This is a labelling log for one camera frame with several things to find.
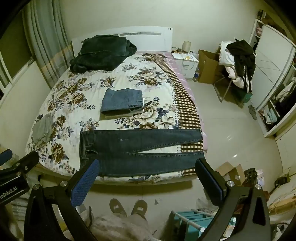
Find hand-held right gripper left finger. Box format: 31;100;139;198
24;159;100;241

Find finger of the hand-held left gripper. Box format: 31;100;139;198
0;149;13;166
0;151;40;178

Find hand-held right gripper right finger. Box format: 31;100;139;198
195;159;271;241

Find dark blue jeans pants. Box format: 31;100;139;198
79;128;204;178

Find small open cardboard box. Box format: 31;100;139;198
216;161;246;186

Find grey cloth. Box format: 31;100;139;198
32;113;54;145

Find teal storage rack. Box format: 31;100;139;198
170;209;232;241

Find brown slipper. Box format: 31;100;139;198
131;199;148;219
109;198;128;218

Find person's legs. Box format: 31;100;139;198
90;213;160;241

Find brown checkered blanket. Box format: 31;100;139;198
148;53;205;176

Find folded light blue jeans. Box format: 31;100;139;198
100;88;145;116

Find teal box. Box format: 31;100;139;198
240;91;252;103

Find metal folding chair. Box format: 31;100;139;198
213;76;246;107

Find large cardboard box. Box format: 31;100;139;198
197;49;226;84

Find white nightstand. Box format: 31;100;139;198
171;51;199;80

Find floral printed blanket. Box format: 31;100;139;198
25;52;204;184

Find grey green curtain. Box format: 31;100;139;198
22;0;75;90

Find pile of white clothes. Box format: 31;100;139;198
218;41;248;89

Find white wardrobe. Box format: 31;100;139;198
248;17;296;139

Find black jacket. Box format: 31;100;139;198
226;39;256;80

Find dark green fleece blanket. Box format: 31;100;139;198
69;35;137;72

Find white bed headboard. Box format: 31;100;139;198
71;26;173;55

